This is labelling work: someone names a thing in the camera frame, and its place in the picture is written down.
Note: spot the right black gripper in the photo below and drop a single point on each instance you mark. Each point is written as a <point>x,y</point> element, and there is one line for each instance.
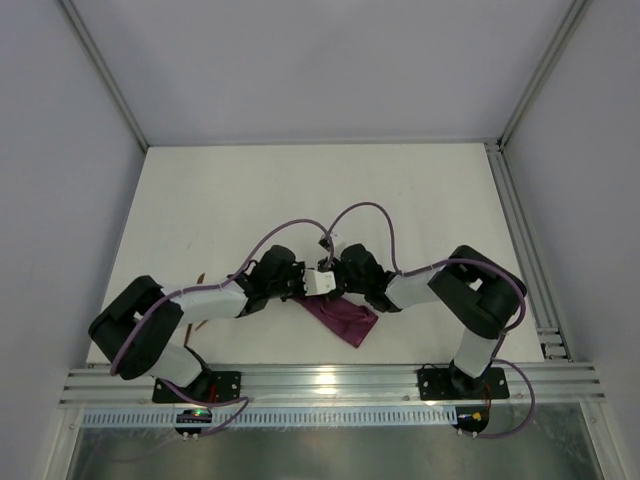
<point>339,273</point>

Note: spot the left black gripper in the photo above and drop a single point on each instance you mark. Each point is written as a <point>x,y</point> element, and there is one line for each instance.
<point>296,282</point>

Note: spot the purple cloth napkin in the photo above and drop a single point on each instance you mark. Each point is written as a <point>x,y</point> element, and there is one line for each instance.
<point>349,322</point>

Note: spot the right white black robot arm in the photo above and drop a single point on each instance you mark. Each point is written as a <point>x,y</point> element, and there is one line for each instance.
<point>478,292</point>

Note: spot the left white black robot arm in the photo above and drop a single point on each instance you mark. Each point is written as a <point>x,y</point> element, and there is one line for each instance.
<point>134,331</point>

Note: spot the copper fork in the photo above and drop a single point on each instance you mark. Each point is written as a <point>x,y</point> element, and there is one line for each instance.
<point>201,325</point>

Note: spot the copper knife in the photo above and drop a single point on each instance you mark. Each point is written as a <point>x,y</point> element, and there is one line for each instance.
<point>188,334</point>

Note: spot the left black controller board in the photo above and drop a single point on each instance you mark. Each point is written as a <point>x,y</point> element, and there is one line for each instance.
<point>192,422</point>

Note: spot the black controller board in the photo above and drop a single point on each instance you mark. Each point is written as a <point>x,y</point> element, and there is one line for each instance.
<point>192,422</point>
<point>472,421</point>

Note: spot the right black controller board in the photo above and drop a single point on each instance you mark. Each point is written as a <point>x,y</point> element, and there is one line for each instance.
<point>472,421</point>

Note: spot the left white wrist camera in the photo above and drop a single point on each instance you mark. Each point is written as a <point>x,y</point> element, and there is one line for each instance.
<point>318,283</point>

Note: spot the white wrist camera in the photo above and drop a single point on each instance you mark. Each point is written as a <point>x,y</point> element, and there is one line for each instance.
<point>318,283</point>
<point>334,242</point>

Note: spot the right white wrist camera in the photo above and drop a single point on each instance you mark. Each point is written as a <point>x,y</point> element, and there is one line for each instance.
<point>334,242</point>

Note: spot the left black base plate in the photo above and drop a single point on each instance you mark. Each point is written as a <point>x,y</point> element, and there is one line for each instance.
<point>209,387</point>

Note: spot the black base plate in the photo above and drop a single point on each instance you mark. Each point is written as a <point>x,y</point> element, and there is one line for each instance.
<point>446,383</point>
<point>209,387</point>

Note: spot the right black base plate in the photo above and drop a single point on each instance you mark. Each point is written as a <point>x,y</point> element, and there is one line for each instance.
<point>446,383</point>

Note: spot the slotted grey cable duct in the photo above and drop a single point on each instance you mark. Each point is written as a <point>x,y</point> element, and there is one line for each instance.
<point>268,417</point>

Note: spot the right aluminium side rail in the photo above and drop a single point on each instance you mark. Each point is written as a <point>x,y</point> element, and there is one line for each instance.
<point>544,309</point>

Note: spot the left aluminium corner post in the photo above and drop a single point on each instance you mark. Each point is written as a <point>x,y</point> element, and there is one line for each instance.
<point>79,29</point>

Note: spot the aluminium corner post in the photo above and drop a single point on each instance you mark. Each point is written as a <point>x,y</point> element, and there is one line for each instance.
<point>561,37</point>
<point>79,29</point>

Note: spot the right aluminium corner post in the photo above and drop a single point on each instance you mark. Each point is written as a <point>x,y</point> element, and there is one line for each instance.
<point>561,37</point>

